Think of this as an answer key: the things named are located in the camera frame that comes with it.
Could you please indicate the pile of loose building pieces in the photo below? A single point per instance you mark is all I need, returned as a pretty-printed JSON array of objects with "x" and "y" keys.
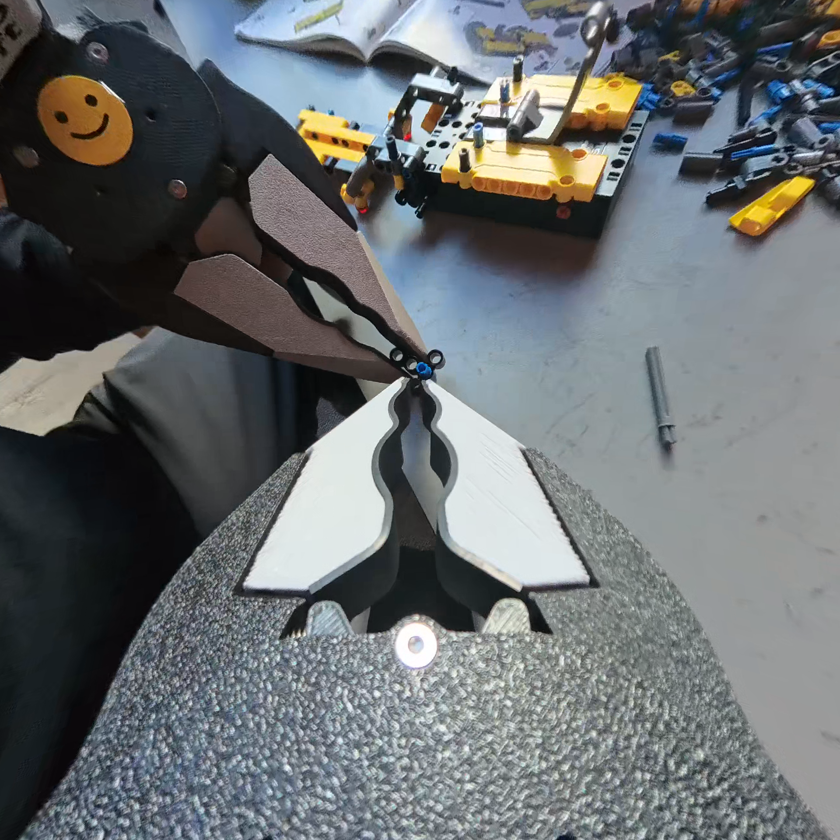
[{"x": 754, "y": 65}]

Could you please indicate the open instruction booklet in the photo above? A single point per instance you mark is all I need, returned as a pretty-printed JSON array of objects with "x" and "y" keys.
[{"x": 394, "y": 26}]

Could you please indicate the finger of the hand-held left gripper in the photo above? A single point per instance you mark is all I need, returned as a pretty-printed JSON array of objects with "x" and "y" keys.
[
  {"x": 308, "y": 223},
  {"x": 262, "y": 308}
]

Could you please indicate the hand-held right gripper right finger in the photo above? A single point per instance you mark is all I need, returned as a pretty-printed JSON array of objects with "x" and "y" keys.
[{"x": 512, "y": 518}]

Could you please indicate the person's black jacket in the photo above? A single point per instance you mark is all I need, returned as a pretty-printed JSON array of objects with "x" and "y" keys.
[{"x": 79, "y": 590}]

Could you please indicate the black axle rod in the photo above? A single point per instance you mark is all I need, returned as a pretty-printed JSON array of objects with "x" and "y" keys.
[{"x": 658, "y": 387}]

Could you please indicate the black connector piece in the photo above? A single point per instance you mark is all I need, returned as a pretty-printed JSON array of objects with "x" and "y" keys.
[{"x": 420, "y": 371}]

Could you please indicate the grey desk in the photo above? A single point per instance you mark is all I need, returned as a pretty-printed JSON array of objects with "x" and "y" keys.
[{"x": 590, "y": 394}]

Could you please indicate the person's left forearm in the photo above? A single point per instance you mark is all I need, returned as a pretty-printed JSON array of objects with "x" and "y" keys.
[{"x": 52, "y": 295}]

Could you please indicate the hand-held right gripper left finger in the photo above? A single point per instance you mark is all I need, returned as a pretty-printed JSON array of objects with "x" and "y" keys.
[{"x": 321, "y": 518}]

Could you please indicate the yellow grey brick vehicle model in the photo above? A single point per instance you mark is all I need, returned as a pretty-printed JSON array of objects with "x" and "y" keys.
[{"x": 525, "y": 170}]

